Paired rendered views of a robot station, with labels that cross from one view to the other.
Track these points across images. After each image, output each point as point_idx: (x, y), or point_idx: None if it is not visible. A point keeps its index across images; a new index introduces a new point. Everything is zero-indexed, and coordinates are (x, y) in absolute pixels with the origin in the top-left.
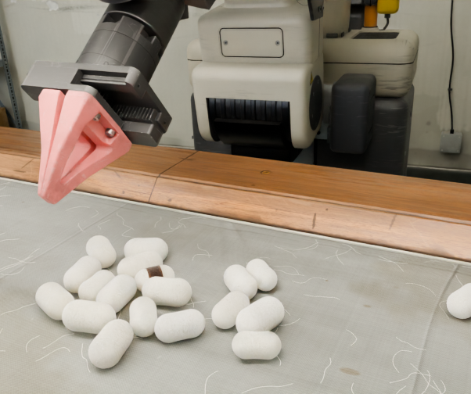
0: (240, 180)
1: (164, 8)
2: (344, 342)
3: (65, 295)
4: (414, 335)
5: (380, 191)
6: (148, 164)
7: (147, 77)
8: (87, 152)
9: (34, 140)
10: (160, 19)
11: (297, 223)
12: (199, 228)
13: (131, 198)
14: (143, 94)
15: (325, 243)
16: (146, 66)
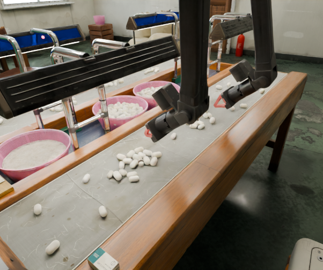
0: (184, 178)
1: (170, 117)
2: (106, 189)
3: (136, 149)
4: (101, 200)
5: (161, 209)
6: (206, 159)
7: (162, 128)
8: None
9: (239, 136)
10: (168, 119)
11: (159, 192)
12: (168, 173)
13: (192, 160)
14: (147, 129)
15: (148, 197)
16: (161, 126)
